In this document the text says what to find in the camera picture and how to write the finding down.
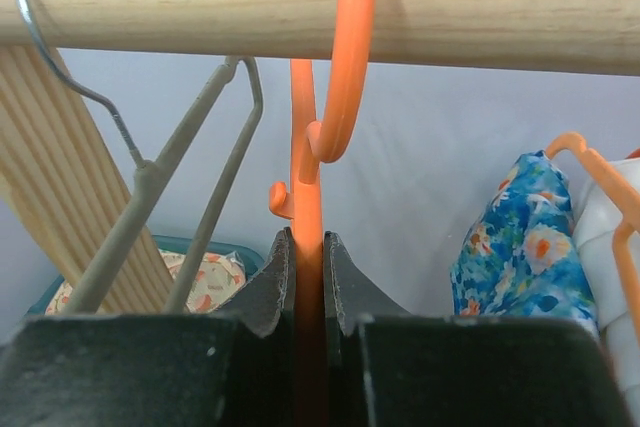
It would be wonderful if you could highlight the white garment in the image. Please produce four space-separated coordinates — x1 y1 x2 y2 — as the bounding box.
572 159 640 388

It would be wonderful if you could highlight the teal tub with clothes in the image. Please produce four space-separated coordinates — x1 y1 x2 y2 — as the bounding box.
26 235 264 315

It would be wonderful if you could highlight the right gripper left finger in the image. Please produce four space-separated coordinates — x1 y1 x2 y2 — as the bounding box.
219 227 296 338

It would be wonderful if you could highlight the orange hanger of denim skirt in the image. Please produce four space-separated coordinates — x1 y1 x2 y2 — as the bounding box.
269 0 375 426

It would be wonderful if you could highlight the blue floral garment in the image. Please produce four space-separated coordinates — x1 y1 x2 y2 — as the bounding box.
450 151 598 335

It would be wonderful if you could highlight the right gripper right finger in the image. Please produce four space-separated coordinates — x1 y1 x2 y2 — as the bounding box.
323 231 410 337

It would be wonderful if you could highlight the beige clothes hanger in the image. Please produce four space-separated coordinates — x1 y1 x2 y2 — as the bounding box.
1 0 264 316

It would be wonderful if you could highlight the peach hanger of floral garment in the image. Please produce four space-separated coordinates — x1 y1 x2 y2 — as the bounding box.
545 132 639 337

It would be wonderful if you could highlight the wooden clothes rack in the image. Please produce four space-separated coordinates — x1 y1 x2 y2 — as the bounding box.
30 0 639 314

